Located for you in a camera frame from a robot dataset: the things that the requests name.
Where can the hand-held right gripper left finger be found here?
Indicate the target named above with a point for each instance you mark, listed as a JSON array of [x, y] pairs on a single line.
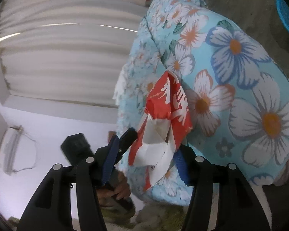
[[110, 160]]

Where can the red white snack bag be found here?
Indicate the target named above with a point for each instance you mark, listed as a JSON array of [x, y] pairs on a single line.
[[62, 53]]

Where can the green fluffy fabric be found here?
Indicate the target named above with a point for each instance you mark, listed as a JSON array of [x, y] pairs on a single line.
[[115, 213]]

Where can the red and white paper bag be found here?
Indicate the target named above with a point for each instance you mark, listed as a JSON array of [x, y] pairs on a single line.
[[163, 105]]

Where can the person's left hand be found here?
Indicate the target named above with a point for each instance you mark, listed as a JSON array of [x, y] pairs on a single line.
[[121, 187]]

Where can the blue floral tablecloth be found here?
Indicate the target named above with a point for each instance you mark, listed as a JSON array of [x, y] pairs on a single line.
[[243, 77]]

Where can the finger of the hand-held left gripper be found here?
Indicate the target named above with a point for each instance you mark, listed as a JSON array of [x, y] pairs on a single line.
[[127, 138]]

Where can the white wall lamp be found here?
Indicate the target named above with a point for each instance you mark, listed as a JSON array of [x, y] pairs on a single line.
[[12, 149]]

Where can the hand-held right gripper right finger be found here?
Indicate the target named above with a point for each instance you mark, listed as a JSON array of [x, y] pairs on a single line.
[[182, 170]]

